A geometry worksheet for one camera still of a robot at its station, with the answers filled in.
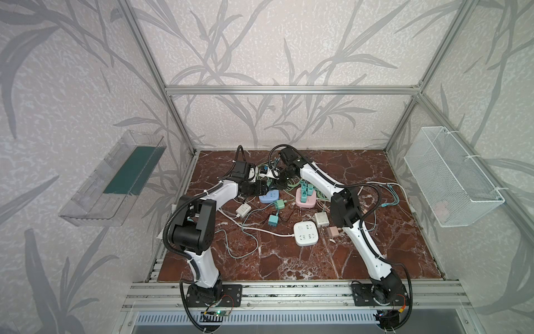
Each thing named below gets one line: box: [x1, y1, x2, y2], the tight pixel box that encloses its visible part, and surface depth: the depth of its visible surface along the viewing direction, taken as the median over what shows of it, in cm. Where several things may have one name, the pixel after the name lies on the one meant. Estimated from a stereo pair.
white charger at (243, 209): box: [235, 202, 252, 218], surface depth 96 cm
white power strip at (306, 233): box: [293, 221, 320, 247], surface depth 88 cm
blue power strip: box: [258, 189, 280, 204], surface depth 100 cm
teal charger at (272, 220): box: [268, 214, 279, 227], surface depth 93 cm
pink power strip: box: [295, 187, 317, 209], surface depth 98 cm
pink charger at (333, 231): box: [326, 226, 340, 238], surface depth 88 cm
